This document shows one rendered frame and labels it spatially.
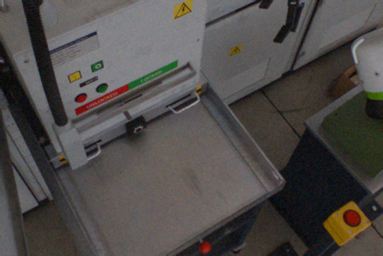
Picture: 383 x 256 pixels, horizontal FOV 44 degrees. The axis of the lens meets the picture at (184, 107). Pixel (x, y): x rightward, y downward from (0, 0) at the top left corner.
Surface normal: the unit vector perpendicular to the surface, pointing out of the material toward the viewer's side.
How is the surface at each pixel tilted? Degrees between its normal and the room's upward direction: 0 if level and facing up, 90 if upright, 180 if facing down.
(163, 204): 0
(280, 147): 0
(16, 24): 0
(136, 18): 90
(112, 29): 90
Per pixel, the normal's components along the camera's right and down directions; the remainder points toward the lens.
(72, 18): 0.04, -0.51
